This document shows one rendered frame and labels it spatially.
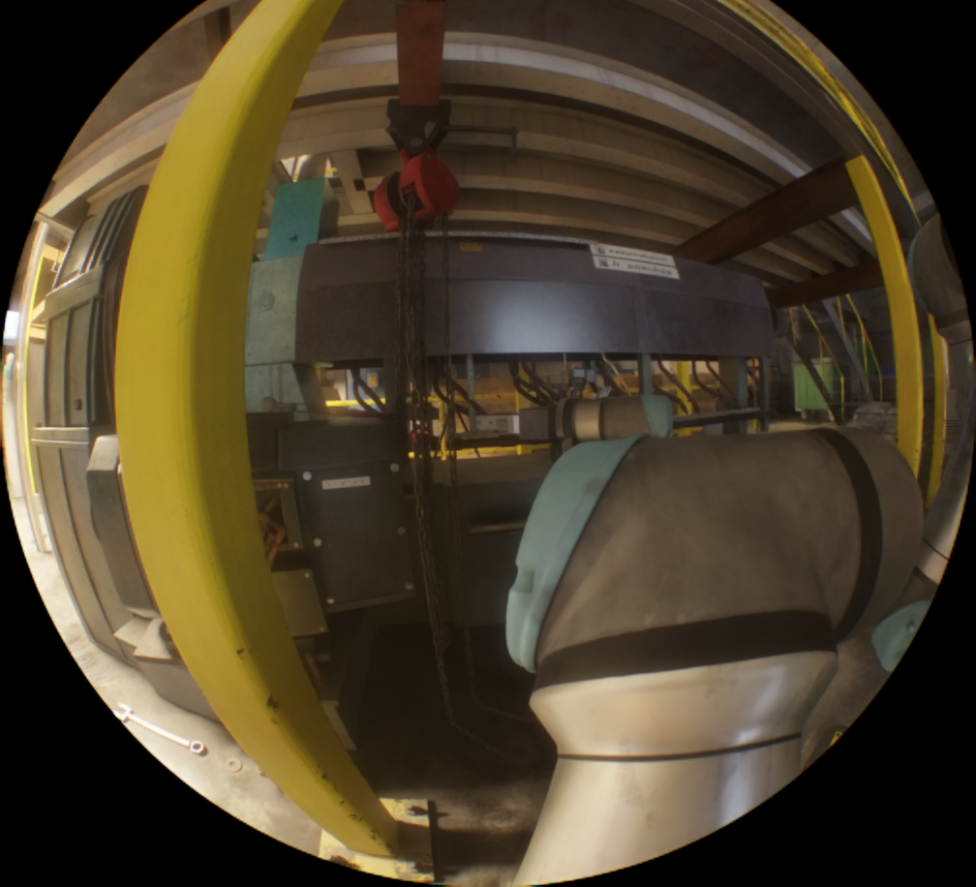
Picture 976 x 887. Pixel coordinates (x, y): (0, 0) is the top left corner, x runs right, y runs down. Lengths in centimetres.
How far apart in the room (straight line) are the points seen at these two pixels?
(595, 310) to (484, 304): 43
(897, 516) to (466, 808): 91
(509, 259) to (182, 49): 150
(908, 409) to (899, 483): 126
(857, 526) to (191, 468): 36
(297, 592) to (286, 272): 111
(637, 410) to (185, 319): 53
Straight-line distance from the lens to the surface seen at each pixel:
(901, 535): 17
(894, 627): 40
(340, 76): 119
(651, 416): 50
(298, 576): 68
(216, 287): 31
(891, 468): 18
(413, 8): 83
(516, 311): 122
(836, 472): 15
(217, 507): 30
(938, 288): 55
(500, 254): 131
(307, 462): 68
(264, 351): 137
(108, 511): 86
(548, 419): 51
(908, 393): 143
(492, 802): 96
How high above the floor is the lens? 89
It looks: 1 degrees down
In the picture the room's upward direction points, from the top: 3 degrees counter-clockwise
